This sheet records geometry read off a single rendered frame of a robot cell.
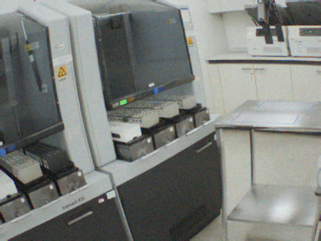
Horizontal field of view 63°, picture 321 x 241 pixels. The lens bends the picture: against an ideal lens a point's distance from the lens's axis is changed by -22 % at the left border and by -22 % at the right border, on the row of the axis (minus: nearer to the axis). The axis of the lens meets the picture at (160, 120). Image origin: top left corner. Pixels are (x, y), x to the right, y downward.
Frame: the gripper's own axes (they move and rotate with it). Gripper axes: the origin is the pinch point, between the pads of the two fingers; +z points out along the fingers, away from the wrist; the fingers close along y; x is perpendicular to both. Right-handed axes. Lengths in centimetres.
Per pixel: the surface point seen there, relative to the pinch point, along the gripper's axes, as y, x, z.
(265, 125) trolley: 17.0, 17.2, 38.0
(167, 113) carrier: 17, 74, 35
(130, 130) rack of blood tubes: -11, 70, 34
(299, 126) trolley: 19.0, -0.3, 37.9
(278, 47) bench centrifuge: 220, 81, 19
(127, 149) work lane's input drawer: -17, 68, 41
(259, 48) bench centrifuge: 220, 108, 20
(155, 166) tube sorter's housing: -4, 66, 54
